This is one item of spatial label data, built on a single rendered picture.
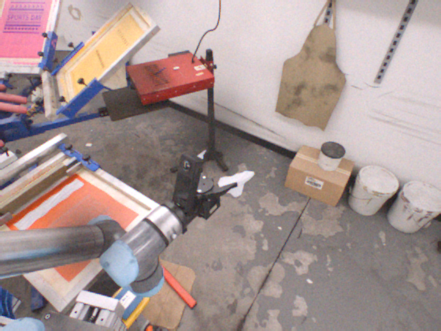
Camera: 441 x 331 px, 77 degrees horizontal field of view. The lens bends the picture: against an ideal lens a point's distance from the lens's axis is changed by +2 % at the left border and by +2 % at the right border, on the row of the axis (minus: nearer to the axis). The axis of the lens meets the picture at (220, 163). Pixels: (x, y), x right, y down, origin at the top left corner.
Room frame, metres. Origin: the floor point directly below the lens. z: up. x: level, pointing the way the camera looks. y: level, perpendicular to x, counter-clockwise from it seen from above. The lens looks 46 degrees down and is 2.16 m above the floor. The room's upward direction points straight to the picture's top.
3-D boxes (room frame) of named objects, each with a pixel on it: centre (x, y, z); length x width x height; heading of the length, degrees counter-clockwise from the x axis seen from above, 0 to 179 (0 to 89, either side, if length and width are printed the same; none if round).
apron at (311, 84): (2.11, -0.76, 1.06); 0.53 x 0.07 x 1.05; 56
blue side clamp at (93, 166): (1.15, 0.82, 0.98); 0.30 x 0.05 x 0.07; 56
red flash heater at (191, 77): (2.00, 0.38, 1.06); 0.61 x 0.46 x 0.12; 116
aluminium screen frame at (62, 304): (0.79, 0.78, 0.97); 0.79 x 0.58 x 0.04; 56
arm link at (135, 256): (0.24, 0.16, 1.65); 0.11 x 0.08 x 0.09; 141
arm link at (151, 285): (0.26, 0.18, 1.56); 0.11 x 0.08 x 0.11; 51
